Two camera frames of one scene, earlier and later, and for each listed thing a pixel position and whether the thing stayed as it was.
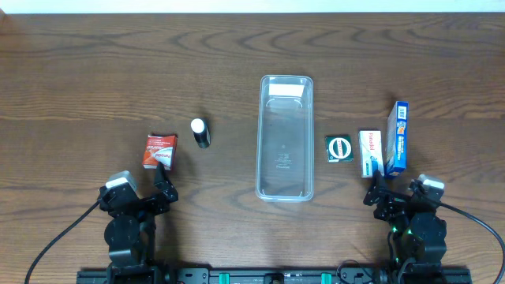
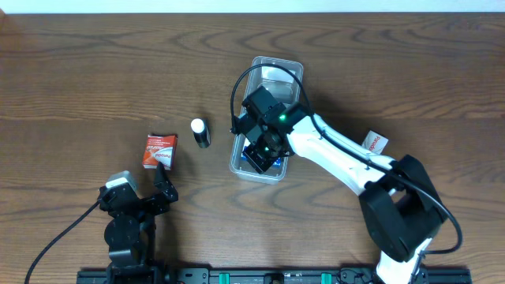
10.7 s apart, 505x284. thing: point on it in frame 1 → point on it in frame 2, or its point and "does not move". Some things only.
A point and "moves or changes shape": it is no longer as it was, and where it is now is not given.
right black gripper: [388, 202] → [259, 158]
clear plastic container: [285, 140] moves or changes shape
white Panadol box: [371, 146] moves or changes shape
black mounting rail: [279, 275] does not move
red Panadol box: [160, 148] does not move
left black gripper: [151, 201] does not move
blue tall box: [397, 139] → [276, 164]
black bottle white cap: [201, 132] does not move
